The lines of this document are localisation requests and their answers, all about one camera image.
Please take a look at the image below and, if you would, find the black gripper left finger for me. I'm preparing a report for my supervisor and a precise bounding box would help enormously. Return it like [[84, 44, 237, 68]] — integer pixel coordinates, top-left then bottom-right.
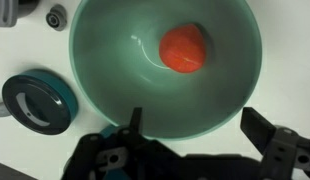
[[61, 107, 183, 180]]

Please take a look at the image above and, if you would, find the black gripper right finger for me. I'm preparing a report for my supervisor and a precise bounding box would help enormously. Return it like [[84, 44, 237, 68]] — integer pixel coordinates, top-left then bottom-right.
[[240, 106, 310, 180]]

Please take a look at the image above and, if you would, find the mint green bowl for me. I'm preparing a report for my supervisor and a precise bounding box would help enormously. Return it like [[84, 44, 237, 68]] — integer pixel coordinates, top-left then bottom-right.
[[68, 0, 263, 140]]

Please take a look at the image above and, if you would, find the red toy tomato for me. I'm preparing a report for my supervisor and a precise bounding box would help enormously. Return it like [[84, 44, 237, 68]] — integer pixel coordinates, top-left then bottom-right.
[[158, 23, 207, 74]]

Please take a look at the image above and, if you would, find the small gray knob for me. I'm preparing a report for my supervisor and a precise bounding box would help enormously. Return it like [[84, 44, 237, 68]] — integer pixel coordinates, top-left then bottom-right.
[[45, 3, 68, 32]]

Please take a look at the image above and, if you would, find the black cup gray handle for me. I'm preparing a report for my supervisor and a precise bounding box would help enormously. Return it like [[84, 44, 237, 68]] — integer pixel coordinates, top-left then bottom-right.
[[0, 0, 39, 28]]

